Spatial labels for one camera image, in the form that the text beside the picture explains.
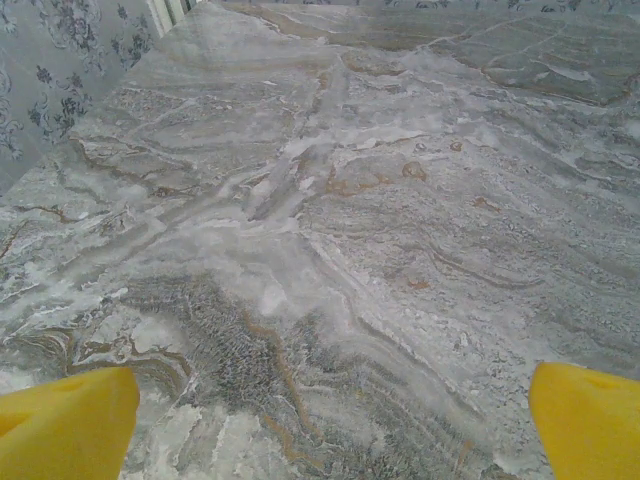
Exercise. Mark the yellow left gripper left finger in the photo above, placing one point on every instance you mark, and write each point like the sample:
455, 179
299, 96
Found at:
65, 430

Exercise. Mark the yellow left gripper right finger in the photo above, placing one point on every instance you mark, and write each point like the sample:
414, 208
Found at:
590, 430

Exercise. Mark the aluminium frame post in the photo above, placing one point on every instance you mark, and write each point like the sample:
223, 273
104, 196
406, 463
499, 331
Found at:
170, 15

